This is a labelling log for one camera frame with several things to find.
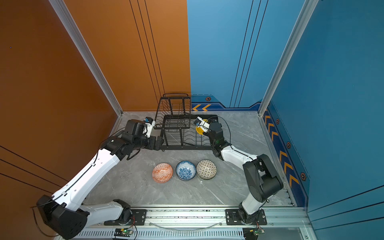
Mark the blue floral bowl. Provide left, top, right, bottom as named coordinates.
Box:
left=176, top=161, right=197, bottom=181

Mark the right green circuit board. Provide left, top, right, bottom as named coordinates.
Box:
left=243, top=228, right=265, bottom=240

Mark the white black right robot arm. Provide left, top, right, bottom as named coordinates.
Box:
left=194, top=120, right=284, bottom=225

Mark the green circuit board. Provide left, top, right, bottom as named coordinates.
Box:
left=243, top=228, right=265, bottom=240
left=114, top=228, right=135, bottom=239

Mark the brown patterned bowl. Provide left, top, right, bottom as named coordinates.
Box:
left=197, top=160, right=217, bottom=180

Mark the aluminium right corner post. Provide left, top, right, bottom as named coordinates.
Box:
left=258, top=0, right=319, bottom=117

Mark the left green circuit board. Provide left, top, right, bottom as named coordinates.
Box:
left=114, top=228, right=135, bottom=239

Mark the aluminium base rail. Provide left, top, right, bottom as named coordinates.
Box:
left=75, top=206, right=317, bottom=240

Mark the aluminium corner post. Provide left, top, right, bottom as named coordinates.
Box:
left=49, top=0, right=123, bottom=116
left=258, top=0, right=319, bottom=117

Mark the aluminium left corner post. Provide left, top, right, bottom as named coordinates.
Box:
left=49, top=0, right=123, bottom=116

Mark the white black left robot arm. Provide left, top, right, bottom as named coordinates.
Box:
left=36, top=117, right=162, bottom=240

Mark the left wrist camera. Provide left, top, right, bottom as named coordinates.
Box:
left=143, top=117, right=156, bottom=138

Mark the orange patterned bowl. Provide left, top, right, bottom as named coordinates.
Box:
left=152, top=163, right=173, bottom=184

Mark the black wire dish rack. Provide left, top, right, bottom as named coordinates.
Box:
left=155, top=93, right=229, bottom=151

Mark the yellow bowl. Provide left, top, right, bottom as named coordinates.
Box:
left=195, top=119, right=211, bottom=136

